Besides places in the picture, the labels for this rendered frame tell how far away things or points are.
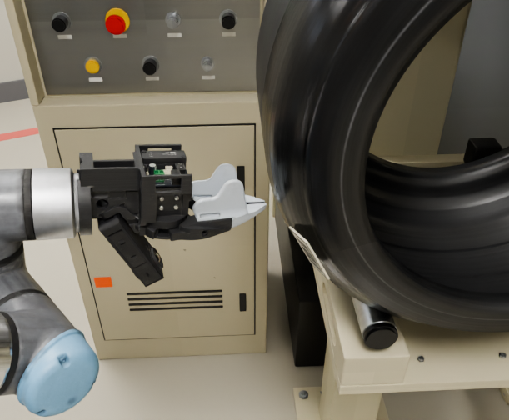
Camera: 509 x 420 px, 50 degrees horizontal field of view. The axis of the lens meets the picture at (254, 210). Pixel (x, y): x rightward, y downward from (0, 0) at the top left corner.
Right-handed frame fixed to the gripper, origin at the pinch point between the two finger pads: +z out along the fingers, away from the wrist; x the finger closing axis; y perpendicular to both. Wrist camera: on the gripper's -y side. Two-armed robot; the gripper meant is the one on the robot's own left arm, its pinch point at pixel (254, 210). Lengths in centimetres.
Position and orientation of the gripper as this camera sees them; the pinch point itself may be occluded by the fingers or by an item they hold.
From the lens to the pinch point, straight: 65.4
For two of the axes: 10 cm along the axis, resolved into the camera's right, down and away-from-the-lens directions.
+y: 1.3, -8.3, -5.4
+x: -2.7, -5.6, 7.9
